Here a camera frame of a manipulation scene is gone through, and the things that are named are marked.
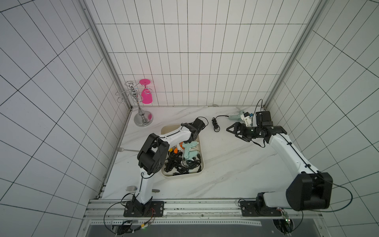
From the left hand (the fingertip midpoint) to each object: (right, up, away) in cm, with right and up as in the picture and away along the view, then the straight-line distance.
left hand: (177, 133), depth 95 cm
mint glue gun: (+10, -13, -5) cm, 17 cm away
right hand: (+29, +2, -14) cm, 32 cm away
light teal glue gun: (+7, -7, -7) cm, 12 cm away
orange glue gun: (0, -10, -7) cm, 12 cm away
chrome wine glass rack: (-28, +9, +16) cm, 33 cm away
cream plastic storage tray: (+5, -14, -11) cm, 19 cm away
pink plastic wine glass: (-22, +27, +6) cm, 35 cm away
